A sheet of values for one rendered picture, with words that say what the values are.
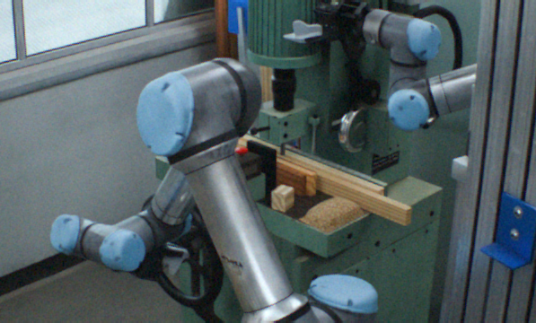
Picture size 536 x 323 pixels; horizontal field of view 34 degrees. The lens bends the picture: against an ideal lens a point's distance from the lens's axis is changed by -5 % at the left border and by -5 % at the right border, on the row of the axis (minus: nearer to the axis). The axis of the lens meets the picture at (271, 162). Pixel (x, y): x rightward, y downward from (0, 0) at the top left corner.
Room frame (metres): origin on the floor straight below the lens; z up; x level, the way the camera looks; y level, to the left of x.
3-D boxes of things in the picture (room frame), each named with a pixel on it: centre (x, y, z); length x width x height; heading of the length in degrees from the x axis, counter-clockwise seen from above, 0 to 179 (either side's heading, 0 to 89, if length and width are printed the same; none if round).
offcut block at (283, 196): (1.88, -0.03, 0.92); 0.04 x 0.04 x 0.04; 59
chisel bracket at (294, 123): (2.08, -0.04, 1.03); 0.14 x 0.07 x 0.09; 136
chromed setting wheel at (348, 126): (2.07, -0.21, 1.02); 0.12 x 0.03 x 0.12; 136
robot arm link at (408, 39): (1.71, -0.27, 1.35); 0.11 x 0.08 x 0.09; 46
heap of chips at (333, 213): (1.83, -0.14, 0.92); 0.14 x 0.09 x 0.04; 136
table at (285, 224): (1.99, 0.05, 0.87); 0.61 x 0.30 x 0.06; 46
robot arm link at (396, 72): (1.70, -0.27, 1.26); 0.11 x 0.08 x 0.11; 173
